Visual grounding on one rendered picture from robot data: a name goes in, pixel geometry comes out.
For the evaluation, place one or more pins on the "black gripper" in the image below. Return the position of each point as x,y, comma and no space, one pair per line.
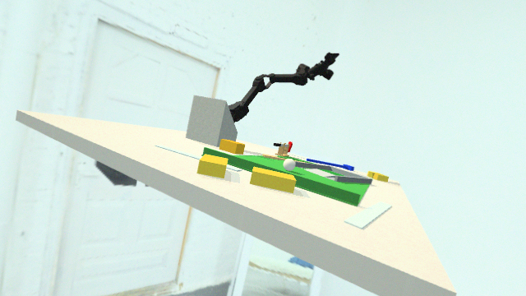
329,60

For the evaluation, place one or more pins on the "yellow rectangular block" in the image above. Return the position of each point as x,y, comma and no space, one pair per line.
274,180
377,176
232,146
212,166

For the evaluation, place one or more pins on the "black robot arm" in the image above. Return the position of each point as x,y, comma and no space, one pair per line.
240,109

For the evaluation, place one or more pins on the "white golf ball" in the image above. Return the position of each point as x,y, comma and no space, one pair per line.
289,164

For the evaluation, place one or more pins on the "green flat mat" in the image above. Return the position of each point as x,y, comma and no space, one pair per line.
359,188

